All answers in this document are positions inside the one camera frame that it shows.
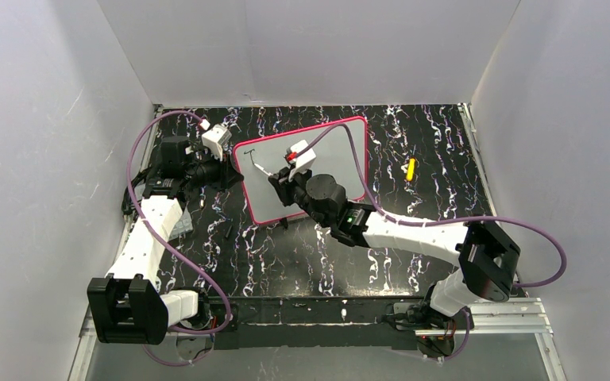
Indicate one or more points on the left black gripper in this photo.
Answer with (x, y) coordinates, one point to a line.
(225, 171)

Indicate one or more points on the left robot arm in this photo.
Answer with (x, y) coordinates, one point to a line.
(125, 304)

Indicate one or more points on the white whiteboard marker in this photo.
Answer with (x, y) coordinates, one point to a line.
(262, 169)

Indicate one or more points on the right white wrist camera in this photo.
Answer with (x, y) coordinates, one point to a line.
(300, 158)

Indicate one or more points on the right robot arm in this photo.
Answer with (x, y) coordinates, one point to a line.
(485, 256)

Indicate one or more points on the yellow marker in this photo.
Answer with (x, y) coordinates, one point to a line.
(410, 169)

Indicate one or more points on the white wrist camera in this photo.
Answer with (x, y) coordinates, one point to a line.
(300, 158)
(216, 139)

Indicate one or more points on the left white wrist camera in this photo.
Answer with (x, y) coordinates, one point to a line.
(216, 139)

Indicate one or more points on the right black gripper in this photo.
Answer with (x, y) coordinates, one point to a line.
(285, 182)

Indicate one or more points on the clear plastic organizer box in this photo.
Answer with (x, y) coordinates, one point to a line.
(182, 226)

